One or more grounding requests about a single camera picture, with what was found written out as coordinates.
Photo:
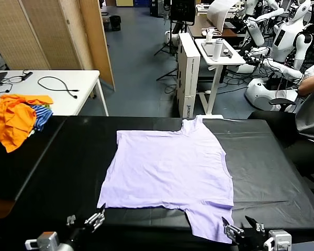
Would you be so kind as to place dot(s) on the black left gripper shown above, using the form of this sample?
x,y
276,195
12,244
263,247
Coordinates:
x,y
78,234

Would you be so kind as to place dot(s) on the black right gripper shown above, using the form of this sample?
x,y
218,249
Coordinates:
x,y
248,241

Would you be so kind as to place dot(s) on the lavender t-shirt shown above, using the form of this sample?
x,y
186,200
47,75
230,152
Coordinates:
x,y
167,167

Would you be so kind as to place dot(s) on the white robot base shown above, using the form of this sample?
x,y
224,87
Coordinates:
x,y
261,94

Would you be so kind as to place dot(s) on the black table cover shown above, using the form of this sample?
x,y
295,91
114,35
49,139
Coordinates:
x,y
251,162

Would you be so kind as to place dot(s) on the black side table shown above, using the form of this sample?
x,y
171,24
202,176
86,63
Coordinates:
x,y
21,162

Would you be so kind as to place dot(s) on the blue striped garment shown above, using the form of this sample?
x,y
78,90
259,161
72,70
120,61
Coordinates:
x,y
42,115

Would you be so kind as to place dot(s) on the green yellow garment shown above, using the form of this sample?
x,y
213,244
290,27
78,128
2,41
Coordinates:
x,y
47,106

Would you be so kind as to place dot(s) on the white table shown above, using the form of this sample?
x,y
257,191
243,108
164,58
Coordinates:
x,y
68,99

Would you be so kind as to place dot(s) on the orange garment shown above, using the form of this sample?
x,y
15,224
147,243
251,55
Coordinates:
x,y
13,120

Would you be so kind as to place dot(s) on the black office chair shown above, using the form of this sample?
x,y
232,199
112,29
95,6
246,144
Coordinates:
x,y
281,101

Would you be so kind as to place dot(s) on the person in gray shirt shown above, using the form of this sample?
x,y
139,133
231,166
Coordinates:
x,y
311,109

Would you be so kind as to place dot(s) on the black power strip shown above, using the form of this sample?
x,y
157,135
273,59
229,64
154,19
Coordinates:
x,y
28,74

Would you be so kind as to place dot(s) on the tall white cardboard box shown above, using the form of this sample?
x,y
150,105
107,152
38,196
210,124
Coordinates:
x,y
192,78

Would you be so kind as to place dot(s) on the white standing desk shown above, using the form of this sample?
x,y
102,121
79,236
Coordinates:
x,y
225,61

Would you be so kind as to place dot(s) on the white bottle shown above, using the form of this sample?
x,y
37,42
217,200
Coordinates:
x,y
216,49

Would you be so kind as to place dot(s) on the gray tablet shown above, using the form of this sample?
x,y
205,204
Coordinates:
x,y
208,49

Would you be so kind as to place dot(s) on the wooden folding screen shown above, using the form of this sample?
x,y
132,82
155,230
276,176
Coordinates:
x,y
42,34

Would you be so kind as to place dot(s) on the large white humanoid robot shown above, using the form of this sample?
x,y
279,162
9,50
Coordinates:
x,y
285,36

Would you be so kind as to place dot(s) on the white humanoid robot with cylinder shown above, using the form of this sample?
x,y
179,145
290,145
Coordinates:
x,y
255,32

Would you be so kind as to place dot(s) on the brown desk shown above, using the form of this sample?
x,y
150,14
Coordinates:
x,y
225,31

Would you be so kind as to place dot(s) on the white headset stand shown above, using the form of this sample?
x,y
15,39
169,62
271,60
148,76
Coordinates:
x,y
210,32

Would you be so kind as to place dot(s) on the black trash bin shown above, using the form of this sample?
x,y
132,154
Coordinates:
x,y
115,23

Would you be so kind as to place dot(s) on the black tripod stand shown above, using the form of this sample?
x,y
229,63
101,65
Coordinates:
x,y
170,39

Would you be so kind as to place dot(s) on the white round device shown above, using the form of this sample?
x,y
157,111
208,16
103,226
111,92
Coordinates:
x,y
172,38

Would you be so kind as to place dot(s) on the white curved sheet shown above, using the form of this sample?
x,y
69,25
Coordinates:
x,y
218,14

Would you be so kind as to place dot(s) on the brown cardboard box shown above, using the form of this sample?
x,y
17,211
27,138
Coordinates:
x,y
124,2

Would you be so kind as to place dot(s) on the blue storage crate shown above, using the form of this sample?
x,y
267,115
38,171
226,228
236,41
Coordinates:
x,y
141,2

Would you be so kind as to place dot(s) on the black monitor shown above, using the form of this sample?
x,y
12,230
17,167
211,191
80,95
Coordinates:
x,y
182,10

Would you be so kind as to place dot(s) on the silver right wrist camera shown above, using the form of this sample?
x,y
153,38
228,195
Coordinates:
x,y
280,239

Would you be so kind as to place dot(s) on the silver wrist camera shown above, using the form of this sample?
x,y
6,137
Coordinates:
x,y
280,239
45,239

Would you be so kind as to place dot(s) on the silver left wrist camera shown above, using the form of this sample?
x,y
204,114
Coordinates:
x,y
45,239

